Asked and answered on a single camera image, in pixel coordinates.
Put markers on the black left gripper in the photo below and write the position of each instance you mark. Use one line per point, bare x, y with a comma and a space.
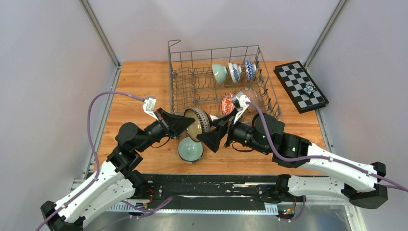
178, 123

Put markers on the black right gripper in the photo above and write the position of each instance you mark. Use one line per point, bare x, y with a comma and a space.
211, 139

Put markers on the black bowl beige inside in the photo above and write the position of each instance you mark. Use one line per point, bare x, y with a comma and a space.
202, 122

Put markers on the orange floral pattern bowl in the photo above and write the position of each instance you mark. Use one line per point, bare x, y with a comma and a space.
227, 105

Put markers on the clear glass bowl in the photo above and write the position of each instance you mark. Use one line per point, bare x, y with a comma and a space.
254, 96

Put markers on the blue floral pattern bowl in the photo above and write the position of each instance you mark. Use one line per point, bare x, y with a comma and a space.
235, 72

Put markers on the blue zigzag pattern bowl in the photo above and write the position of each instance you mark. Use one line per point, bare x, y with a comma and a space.
250, 69

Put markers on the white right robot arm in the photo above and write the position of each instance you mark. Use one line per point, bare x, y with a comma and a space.
356, 182

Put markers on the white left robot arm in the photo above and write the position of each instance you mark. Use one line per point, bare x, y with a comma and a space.
116, 179

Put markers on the black bowl pale green inside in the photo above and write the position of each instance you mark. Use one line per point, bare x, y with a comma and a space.
190, 151

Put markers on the black white checkerboard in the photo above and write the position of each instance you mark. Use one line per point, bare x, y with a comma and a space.
293, 76

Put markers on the small blue owl figure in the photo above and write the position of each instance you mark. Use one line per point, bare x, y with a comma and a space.
309, 89

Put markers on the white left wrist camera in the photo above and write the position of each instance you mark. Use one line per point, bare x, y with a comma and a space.
149, 105

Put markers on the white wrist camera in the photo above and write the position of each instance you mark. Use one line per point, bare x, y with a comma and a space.
240, 100
149, 105

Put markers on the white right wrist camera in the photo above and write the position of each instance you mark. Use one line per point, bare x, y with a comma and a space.
240, 100

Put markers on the grey wire dish rack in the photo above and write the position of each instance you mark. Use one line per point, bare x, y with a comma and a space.
192, 83

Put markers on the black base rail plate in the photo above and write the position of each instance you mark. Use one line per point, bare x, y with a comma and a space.
230, 194

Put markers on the left aluminium frame post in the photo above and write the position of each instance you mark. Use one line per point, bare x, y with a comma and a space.
100, 32

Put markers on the aluminium frame post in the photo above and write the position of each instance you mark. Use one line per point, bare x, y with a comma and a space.
100, 32
325, 32

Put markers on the right aluminium frame post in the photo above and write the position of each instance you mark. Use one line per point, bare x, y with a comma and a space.
325, 32

